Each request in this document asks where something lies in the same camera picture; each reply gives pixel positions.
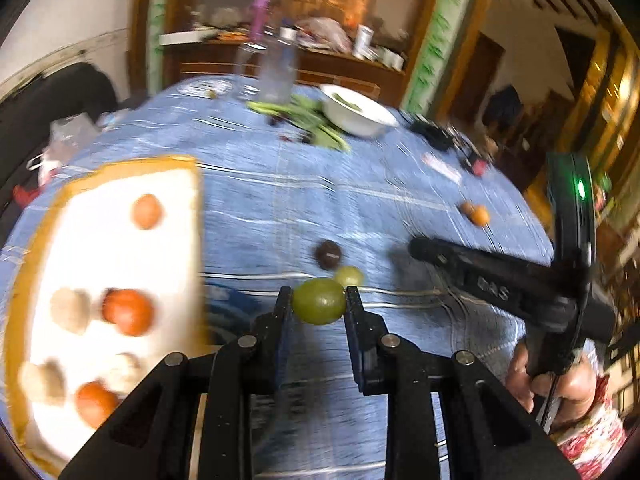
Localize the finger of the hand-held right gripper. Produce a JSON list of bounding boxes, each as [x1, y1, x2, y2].
[[408, 237, 557, 317]]

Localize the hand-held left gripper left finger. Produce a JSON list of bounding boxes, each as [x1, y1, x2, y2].
[[60, 286, 297, 480]]

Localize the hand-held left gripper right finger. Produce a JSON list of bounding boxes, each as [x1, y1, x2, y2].
[[344, 286, 581, 480]]

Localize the green grape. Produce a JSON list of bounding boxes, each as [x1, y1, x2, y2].
[[334, 266, 365, 289], [292, 279, 347, 325]]

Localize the deep orange mandarin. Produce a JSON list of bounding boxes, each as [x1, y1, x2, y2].
[[102, 288, 155, 337]]

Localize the peeled sugarcane piece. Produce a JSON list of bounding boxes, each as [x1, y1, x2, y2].
[[102, 352, 143, 395], [19, 359, 67, 406], [50, 287, 92, 335]]

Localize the white tray with orange rim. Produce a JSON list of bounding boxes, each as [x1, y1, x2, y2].
[[4, 155, 203, 478]]

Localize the small orange fruit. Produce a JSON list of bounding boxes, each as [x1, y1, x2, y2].
[[131, 193, 165, 231], [75, 381, 121, 430]]

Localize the person's right forearm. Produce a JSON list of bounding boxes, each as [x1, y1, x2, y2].
[[552, 375, 630, 480]]

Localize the person's right hand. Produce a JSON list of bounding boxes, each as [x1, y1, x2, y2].
[[505, 339, 599, 430]]

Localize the dark purple plum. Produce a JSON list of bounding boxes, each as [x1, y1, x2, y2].
[[314, 240, 344, 270]]

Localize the white printed paper card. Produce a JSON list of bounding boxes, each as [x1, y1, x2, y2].
[[421, 152, 463, 185]]

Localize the black electric device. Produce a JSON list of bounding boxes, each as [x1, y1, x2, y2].
[[411, 114, 460, 152]]

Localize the dark jacket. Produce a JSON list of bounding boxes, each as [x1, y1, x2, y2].
[[482, 85, 525, 133]]

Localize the brown wooden door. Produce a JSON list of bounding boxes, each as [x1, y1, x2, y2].
[[440, 32, 506, 133]]

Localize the white ceramic bowl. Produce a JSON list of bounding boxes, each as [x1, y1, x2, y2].
[[320, 84, 400, 139]]

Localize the green leafy vegetables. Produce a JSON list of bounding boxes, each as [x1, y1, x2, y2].
[[246, 95, 352, 153]]

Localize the white plate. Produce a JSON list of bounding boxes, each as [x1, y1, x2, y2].
[[177, 80, 236, 99]]

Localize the clear plastic bottle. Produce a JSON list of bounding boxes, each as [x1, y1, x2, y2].
[[234, 27, 302, 105]]

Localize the wooden sideboard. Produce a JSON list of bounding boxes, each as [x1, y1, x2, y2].
[[127, 0, 448, 108]]

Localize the pink plastic bag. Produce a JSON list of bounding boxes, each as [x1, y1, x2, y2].
[[296, 16, 353, 53]]

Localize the red cloth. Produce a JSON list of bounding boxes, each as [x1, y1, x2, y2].
[[12, 184, 45, 209]]

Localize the white plastic bag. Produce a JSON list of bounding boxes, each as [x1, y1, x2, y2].
[[27, 112, 103, 186]]

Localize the purple water bottle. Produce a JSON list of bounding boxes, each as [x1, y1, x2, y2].
[[249, 0, 272, 43]]

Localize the black chair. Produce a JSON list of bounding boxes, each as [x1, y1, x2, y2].
[[0, 62, 121, 201]]

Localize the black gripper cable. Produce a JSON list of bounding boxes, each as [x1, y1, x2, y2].
[[536, 372, 565, 432]]

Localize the green bamboo wall decal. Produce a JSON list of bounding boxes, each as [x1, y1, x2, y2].
[[402, 0, 476, 111]]

